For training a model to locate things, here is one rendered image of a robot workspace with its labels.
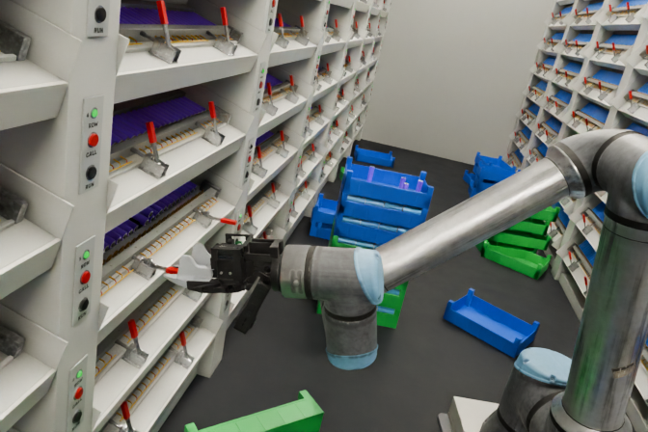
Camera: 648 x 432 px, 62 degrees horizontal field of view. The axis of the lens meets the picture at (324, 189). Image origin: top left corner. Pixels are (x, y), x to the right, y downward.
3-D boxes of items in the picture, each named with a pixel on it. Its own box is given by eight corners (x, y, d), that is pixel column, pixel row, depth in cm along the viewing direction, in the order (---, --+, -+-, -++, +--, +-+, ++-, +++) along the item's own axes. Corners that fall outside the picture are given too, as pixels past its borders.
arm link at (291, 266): (315, 283, 97) (304, 310, 88) (289, 283, 98) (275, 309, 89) (313, 237, 94) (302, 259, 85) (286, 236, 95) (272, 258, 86)
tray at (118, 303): (229, 220, 139) (243, 190, 136) (89, 353, 82) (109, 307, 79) (161, 182, 140) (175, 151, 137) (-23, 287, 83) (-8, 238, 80)
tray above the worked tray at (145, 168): (238, 149, 133) (262, 100, 129) (95, 239, 76) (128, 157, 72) (168, 109, 134) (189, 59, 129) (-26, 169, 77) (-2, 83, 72)
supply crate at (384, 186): (420, 191, 203) (426, 171, 200) (428, 209, 184) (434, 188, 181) (342, 175, 202) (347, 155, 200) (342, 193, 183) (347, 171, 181)
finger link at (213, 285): (191, 272, 95) (240, 272, 94) (193, 281, 95) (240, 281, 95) (183, 283, 90) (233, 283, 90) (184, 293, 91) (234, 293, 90)
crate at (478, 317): (533, 339, 210) (540, 322, 208) (513, 358, 195) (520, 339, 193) (466, 304, 228) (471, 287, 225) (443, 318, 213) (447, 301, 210)
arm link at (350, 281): (381, 319, 87) (380, 266, 83) (305, 314, 89) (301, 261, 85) (385, 288, 95) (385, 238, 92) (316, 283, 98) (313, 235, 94)
